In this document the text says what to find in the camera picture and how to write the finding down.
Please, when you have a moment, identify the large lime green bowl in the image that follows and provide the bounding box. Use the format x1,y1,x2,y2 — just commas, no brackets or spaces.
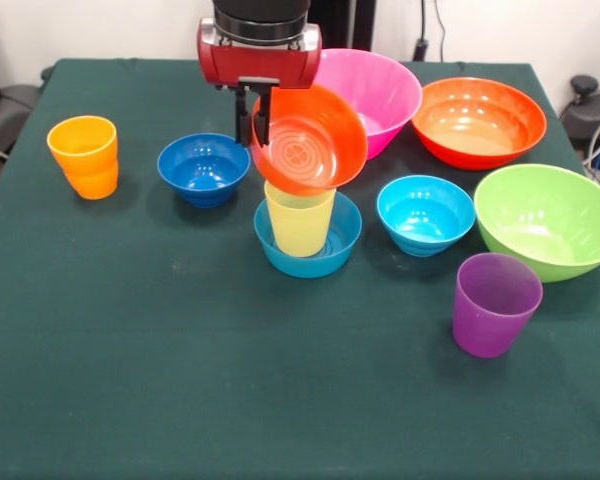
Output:
473,163,600,284

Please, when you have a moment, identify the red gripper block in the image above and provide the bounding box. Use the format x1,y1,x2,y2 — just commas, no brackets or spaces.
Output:
196,17,324,148

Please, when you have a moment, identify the large red-orange bowl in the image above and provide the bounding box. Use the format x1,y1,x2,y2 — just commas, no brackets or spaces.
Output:
410,76,548,172

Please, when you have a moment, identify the dark green table cloth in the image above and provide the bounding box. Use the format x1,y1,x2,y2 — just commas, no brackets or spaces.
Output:
0,58,600,480

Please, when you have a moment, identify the yellow plastic cup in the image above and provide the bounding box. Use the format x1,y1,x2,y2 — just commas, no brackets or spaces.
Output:
263,179,338,259

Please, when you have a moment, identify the small cyan bowl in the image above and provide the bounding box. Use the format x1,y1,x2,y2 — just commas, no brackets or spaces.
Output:
376,174,477,258

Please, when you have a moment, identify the large pink bowl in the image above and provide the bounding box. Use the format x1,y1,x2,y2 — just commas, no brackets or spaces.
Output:
314,48,424,161

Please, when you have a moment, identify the orange plastic cup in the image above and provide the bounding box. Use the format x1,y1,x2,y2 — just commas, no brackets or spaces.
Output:
46,115,120,201

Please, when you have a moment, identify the medium blue bowl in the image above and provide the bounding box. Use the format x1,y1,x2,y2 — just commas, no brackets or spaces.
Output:
253,191,364,280

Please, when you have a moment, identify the purple plastic cup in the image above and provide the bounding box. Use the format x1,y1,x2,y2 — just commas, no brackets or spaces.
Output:
452,252,545,360

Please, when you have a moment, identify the black wall cable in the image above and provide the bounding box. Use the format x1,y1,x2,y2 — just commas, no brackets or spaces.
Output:
413,0,447,64

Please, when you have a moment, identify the small orange bowl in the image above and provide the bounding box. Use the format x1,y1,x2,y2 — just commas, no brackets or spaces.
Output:
249,83,370,198

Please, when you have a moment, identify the small dark blue bowl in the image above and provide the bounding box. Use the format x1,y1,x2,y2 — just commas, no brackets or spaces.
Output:
156,132,252,210

